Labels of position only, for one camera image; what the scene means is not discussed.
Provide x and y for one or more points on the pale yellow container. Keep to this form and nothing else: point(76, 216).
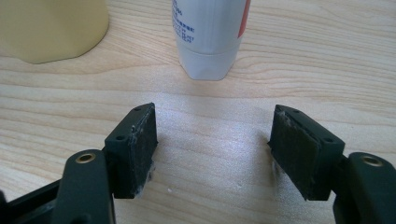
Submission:
point(49, 28)

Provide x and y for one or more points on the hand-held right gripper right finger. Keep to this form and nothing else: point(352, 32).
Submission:
point(303, 155)

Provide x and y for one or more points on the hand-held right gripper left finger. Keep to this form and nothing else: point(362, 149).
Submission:
point(130, 155)

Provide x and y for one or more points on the white tube with red label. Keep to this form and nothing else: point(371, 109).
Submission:
point(208, 37)

